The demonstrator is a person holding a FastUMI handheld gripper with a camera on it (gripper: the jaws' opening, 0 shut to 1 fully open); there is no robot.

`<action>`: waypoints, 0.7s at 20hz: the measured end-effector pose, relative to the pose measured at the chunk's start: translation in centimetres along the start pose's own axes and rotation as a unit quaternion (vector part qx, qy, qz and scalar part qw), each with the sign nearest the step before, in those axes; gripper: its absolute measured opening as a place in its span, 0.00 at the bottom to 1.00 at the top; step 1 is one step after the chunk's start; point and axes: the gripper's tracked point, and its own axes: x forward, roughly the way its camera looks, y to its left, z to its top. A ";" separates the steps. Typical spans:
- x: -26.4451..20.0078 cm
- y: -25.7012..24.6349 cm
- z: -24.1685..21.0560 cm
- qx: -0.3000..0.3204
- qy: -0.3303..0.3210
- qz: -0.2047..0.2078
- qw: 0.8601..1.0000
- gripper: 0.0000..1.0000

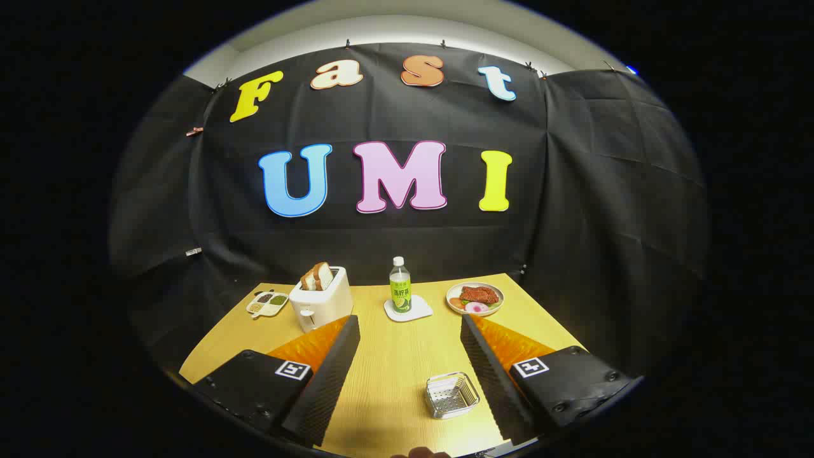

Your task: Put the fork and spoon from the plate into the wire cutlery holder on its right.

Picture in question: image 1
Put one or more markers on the white square coaster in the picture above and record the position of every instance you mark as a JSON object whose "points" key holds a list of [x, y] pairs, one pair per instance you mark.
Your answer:
{"points": [[421, 310]]}

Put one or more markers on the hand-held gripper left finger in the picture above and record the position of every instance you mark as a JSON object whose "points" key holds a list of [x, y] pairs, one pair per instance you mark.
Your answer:
{"points": [[327, 381]]}

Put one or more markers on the white toaster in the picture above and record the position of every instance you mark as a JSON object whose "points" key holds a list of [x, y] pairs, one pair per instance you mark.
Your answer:
{"points": [[324, 308]]}

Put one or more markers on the white divided condiment dish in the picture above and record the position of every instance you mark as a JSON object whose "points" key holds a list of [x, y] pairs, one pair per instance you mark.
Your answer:
{"points": [[267, 305]]}

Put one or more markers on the green tea bottle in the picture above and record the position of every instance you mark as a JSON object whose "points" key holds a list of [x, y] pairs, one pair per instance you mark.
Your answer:
{"points": [[400, 289]]}

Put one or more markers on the pink round food piece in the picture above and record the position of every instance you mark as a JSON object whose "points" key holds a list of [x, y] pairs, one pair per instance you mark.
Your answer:
{"points": [[476, 308]]}

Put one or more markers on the perforated metal basket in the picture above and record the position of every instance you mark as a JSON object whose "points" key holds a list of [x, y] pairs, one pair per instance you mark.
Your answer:
{"points": [[451, 395]]}

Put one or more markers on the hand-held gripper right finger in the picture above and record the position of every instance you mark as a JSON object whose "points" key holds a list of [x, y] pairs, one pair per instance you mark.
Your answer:
{"points": [[493, 381]]}

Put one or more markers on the white plate of food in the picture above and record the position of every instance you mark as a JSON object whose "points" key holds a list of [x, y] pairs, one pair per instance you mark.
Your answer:
{"points": [[453, 294]]}

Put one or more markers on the toast bread slice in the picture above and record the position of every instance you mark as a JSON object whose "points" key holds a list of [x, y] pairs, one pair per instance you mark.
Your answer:
{"points": [[308, 281], [325, 275]]}

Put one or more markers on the brown meat slice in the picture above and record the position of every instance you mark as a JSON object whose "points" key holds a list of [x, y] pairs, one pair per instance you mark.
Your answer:
{"points": [[479, 294]]}

